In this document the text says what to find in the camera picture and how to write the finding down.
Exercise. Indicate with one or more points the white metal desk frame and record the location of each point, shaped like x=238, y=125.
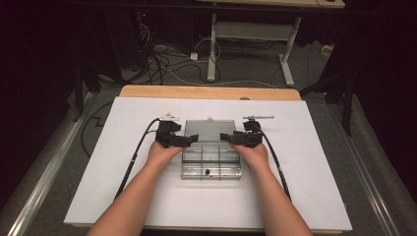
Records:
x=252, y=31

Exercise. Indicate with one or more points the white power adapter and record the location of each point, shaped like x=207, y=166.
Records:
x=194, y=56

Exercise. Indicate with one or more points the clear plastic compartment box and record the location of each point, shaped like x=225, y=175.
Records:
x=209, y=131

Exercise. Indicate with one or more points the light wooden desk top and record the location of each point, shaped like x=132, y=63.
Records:
x=278, y=3

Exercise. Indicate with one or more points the wooden table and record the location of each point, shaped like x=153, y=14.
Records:
x=196, y=92

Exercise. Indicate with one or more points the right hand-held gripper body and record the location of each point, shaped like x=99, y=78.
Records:
x=250, y=139

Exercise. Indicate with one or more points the white power strip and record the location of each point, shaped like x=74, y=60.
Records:
x=327, y=49

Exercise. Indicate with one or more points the black metal stand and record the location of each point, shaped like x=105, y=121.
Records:
x=78, y=91
x=347, y=108

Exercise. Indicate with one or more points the person's right hand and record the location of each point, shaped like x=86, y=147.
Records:
x=257, y=157

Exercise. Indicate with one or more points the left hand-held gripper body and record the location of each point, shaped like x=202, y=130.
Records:
x=167, y=137

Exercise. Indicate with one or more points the metal floor rail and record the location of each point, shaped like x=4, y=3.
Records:
x=46, y=173
x=367, y=183

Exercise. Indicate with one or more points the dark device with red light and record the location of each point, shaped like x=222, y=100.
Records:
x=144, y=15

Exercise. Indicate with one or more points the white table board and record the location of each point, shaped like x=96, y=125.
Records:
x=288, y=147

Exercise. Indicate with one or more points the person's left hand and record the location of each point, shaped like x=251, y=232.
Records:
x=159, y=155

